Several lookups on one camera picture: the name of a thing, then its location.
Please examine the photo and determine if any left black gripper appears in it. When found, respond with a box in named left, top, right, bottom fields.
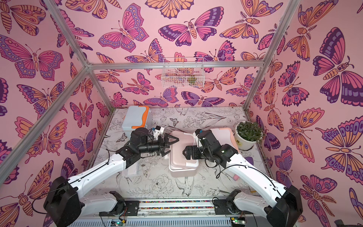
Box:
left=138, top=134, right=179, bottom=157

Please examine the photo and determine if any white pink medicine chest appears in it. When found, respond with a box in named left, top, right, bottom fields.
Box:
left=211, top=128, right=239, bottom=150

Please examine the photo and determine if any beige pink first aid box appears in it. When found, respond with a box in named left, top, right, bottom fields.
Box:
left=169, top=131, right=199, bottom=178

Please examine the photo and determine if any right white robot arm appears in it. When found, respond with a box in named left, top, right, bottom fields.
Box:
left=181, top=128, right=303, bottom=227

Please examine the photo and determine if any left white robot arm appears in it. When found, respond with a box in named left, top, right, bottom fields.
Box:
left=43, top=128, right=179, bottom=227

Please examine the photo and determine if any blue orange first aid box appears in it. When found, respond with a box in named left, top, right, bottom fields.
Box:
left=122, top=106, right=152, bottom=137

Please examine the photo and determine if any potted green plant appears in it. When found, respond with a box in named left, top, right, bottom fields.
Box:
left=234, top=121, right=264, bottom=151

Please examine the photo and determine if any green toy in basket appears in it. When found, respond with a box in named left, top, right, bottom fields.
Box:
left=187, top=75, right=197, bottom=87

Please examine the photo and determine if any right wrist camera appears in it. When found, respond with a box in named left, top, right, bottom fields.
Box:
left=193, top=129, right=203, bottom=140

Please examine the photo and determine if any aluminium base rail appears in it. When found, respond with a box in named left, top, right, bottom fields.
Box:
left=72, top=197, right=270, bottom=227

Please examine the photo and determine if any white wire wall basket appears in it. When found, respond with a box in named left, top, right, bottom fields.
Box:
left=160, top=57, right=205, bottom=89

